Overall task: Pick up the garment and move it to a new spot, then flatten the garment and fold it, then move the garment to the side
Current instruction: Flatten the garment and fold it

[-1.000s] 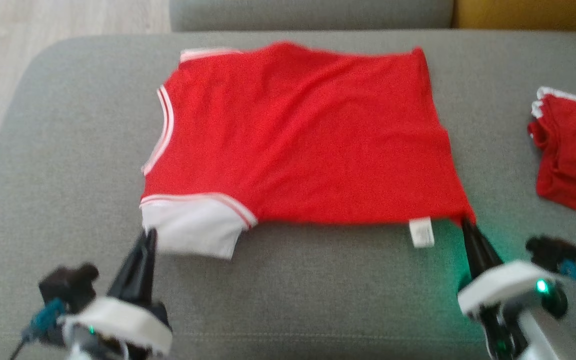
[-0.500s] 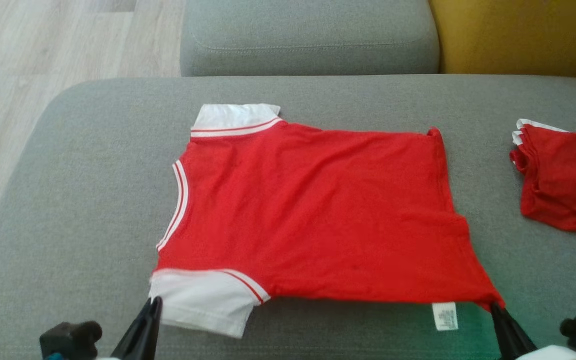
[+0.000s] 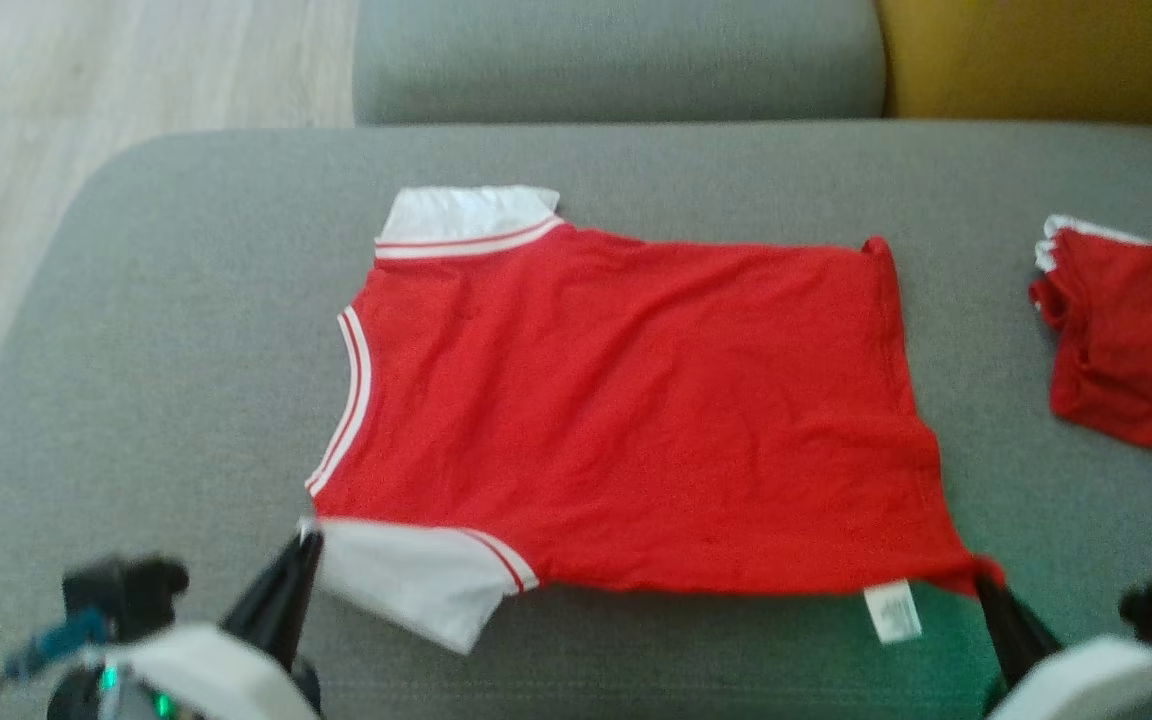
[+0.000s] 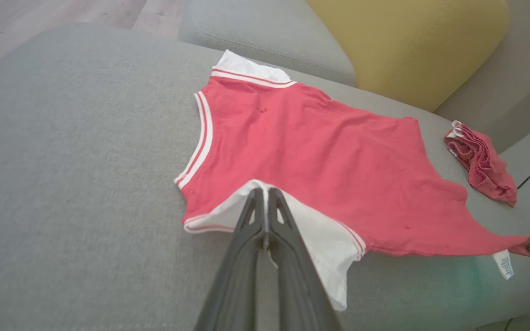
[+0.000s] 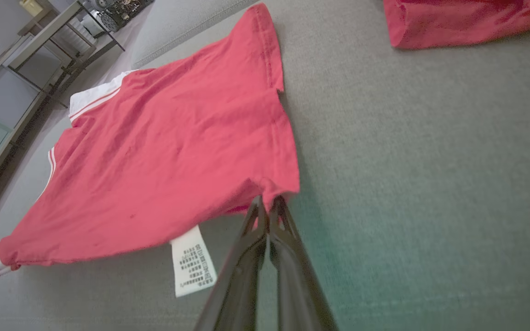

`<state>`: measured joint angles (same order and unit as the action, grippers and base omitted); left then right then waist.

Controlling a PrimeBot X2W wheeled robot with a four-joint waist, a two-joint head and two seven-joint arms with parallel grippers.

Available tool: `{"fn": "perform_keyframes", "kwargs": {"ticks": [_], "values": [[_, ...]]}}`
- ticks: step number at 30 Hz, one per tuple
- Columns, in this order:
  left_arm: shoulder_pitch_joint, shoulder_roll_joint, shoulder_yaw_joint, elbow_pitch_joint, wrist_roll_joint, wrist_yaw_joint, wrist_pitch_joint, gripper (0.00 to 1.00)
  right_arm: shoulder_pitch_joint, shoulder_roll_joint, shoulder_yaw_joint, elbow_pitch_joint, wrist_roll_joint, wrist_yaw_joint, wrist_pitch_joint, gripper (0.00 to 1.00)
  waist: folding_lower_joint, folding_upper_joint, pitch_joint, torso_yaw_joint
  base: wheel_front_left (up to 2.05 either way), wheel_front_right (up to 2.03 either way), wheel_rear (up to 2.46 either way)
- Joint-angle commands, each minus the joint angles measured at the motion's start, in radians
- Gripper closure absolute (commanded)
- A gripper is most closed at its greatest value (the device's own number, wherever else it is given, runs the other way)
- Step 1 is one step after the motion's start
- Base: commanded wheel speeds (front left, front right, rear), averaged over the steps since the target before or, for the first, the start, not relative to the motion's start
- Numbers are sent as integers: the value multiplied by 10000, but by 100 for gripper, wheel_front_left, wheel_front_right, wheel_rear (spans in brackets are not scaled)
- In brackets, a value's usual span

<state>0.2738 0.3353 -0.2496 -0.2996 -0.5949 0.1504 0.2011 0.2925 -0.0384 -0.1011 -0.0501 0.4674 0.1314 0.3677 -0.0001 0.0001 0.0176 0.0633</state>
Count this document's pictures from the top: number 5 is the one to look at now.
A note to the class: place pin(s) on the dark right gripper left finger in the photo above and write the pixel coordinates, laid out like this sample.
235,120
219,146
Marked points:
242,285

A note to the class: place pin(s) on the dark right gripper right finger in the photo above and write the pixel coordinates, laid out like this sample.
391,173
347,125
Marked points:
295,285

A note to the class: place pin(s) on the red polo shirt white collar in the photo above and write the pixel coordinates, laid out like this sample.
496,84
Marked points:
164,151

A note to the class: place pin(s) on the red basketball jersey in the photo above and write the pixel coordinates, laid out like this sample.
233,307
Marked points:
453,20

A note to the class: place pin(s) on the grey fabric sofa seat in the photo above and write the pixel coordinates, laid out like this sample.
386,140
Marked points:
430,161

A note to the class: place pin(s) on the white stacked trays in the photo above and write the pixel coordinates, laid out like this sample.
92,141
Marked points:
83,30

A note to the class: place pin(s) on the black white equipment pile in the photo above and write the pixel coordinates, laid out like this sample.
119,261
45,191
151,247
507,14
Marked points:
122,9

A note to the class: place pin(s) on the small yellow box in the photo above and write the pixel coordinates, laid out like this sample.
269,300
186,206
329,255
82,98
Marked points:
31,7

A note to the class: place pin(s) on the black frame shelf rack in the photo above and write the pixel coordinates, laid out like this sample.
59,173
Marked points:
44,34

